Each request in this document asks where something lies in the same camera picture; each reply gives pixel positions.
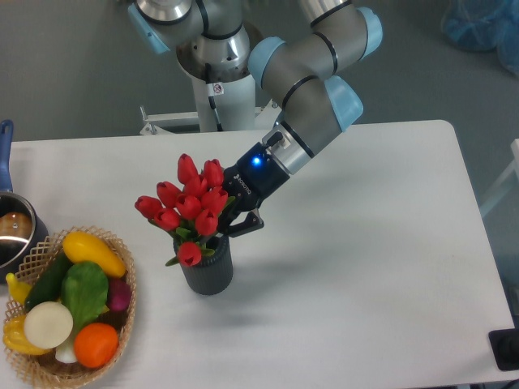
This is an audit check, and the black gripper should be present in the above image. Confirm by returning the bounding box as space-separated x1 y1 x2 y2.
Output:
217 143 290 237

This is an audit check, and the red tulip bouquet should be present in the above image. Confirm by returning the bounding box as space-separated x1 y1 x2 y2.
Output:
135 154 234 267

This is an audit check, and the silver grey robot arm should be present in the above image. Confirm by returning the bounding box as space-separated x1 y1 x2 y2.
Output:
128 1 383 237

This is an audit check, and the dark grey ribbed vase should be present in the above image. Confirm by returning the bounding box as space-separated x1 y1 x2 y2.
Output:
174 237 234 295

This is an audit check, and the purple red onion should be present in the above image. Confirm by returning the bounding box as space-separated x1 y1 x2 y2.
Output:
106 278 132 312

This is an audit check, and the yellow squash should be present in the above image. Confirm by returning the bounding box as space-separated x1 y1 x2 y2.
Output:
62 231 127 278

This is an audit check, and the green lettuce leaf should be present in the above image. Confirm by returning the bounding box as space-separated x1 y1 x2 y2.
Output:
61 261 109 336

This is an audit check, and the orange fruit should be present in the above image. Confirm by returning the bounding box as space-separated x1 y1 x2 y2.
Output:
74 323 118 368

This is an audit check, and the green cucumber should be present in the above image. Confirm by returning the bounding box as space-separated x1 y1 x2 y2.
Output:
24 251 72 312

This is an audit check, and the white round onion slice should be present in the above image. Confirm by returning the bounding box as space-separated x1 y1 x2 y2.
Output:
24 301 73 349

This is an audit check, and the yellow banana tip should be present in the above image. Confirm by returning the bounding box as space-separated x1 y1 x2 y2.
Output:
5 273 32 306

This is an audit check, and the yellow bell pepper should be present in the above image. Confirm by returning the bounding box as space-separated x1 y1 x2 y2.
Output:
2 314 52 356

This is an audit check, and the black device at table edge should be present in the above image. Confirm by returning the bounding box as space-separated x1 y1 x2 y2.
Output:
488 328 518 371

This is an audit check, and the blue plastic bag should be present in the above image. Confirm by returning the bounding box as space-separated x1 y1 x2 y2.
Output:
440 1 518 75

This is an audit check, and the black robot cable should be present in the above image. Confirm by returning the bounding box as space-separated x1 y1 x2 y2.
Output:
204 62 224 132

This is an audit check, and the blue handled saucepan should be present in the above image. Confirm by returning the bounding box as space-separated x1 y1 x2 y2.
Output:
1 119 48 284

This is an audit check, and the white frame at right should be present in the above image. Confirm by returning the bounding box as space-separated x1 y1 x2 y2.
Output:
479 139 518 218

